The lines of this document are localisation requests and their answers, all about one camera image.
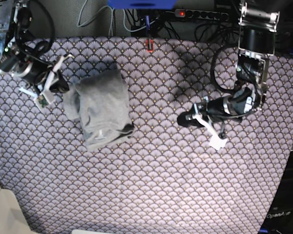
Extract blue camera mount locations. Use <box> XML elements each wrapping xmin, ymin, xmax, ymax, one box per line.
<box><xmin>108</xmin><ymin>0</ymin><xmax>176</xmax><ymax>10</ymax></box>

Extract blue clamp handle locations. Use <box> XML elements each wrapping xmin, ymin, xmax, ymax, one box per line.
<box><xmin>145</xmin><ymin>15</ymin><xmax>150</xmax><ymax>34</ymax></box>

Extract white foam board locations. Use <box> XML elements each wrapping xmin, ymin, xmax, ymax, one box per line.
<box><xmin>0</xmin><ymin>187</ymin><xmax>32</xmax><ymax>234</ymax></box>

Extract light grey T-shirt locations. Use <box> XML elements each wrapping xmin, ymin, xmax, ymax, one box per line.
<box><xmin>63</xmin><ymin>70</ymin><xmax>134</xmax><ymax>151</ymax></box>

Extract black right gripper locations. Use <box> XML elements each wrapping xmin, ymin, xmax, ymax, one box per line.
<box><xmin>21</xmin><ymin>61</ymin><xmax>69</xmax><ymax>94</ymax></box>

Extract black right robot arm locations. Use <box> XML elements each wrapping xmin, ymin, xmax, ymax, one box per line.
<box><xmin>0</xmin><ymin>0</ymin><xmax>55</xmax><ymax>94</ymax></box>

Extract red table clamp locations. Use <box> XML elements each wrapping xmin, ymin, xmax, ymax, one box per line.
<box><xmin>146</xmin><ymin>39</ymin><xmax>154</xmax><ymax>53</ymax></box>

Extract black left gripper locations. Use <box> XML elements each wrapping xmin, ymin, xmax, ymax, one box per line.
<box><xmin>177</xmin><ymin>96</ymin><xmax>230</xmax><ymax>128</ymax></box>

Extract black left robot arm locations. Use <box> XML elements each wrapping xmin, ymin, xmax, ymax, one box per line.
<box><xmin>177</xmin><ymin>0</ymin><xmax>280</xmax><ymax>127</ymax></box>

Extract white camera bracket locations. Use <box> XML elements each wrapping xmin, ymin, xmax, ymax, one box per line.
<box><xmin>19</xmin><ymin>54</ymin><xmax>73</xmax><ymax>110</ymax></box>
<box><xmin>191</xmin><ymin>96</ymin><xmax>228</xmax><ymax>151</ymax></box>

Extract white cable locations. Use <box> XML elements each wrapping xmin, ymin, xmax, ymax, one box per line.
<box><xmin>77</xmin><ymin>0</ymin><xmax>114</xmax><ymax>36</ymax></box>

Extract black OpenArm box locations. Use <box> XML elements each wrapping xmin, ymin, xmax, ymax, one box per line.
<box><xmin>259</xmin><ymin>151</ymin><xmax>293</xmax><ymax>234</ymax></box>

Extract black power strip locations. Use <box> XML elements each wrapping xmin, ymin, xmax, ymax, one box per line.
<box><xmin>174</xmin><ymin>9</ymin><xmax>229</xmax><ymax>22</ymax></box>

